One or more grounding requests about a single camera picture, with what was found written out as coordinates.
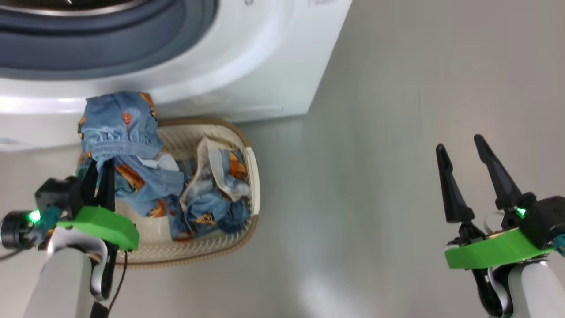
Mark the blue printed pajama trousers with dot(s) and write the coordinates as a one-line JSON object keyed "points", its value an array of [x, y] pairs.
{"points": [[119, 123]]}

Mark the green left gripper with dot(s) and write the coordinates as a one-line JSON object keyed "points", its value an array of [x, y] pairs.
{"points": [[106, 225]]}

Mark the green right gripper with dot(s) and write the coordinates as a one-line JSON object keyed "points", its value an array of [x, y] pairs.
{"points": [[490, 251]]}

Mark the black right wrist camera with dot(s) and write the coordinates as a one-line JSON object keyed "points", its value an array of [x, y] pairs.
{"points": [[547, 216]]}

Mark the cream perforated laundry basket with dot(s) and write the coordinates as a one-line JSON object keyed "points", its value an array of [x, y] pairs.
{"points": [[176, 137]]}

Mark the grey rubber door gasket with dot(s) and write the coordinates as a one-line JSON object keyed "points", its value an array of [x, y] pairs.
{"points": [[88, 53]]}

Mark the white washing machine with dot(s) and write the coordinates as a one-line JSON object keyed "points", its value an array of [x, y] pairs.
{"points": [[247, 66]]}

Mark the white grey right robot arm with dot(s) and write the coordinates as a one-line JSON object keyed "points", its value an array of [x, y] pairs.
{"points": [[534, 291]]}

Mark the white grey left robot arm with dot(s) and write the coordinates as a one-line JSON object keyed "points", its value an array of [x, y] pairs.
{"points": [[62, 282]]}

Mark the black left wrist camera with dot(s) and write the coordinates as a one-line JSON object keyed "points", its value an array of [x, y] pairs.
{"points": [[57, 194]]}

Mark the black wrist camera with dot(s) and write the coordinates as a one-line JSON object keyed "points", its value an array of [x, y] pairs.
{"points": [[547, 216], [57, 194]]}

